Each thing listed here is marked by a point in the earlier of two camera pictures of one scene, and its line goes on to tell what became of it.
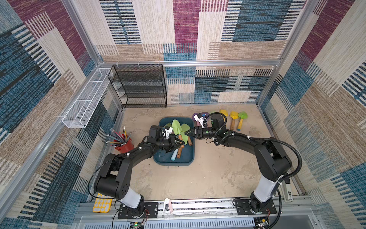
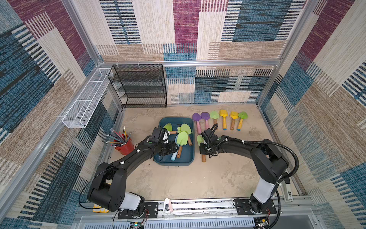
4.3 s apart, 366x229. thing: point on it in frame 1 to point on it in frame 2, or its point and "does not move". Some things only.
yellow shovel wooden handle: (234, 115) does not move
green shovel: (177, 130) to (199, 140)
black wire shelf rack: (140, 85) does not move
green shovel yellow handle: (242, 115) does not move
